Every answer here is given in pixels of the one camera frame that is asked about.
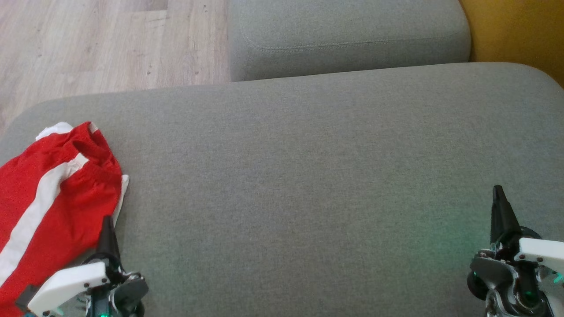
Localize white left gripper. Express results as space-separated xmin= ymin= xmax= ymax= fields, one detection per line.
xmin=15 ymin=215 xmax=144 ymax=317

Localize red shorts with white stripe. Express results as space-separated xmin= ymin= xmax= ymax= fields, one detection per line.
xmin=0 ymin=122 xmax=124 ymax=317

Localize grey sofa seat cushion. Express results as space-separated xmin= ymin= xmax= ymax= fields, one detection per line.
xmin=0 ymin=62 xmax=564 ymax=317
xmin=228 ymin=0 xmax=472 ymax=83

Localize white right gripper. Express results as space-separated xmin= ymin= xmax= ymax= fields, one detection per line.
xmin=485 ymin=185 xmax=564 ymax=317

